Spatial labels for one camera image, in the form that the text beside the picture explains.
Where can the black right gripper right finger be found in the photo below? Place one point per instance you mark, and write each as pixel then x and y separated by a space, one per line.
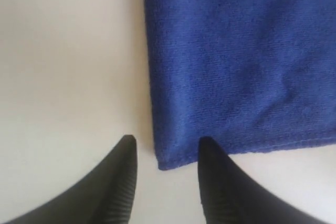
pixel 229 195

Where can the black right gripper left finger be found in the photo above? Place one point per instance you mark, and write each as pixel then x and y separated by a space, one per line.
pixel 104 195

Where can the blue towel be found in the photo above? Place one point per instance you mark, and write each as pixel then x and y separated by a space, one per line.
pixel 255 75

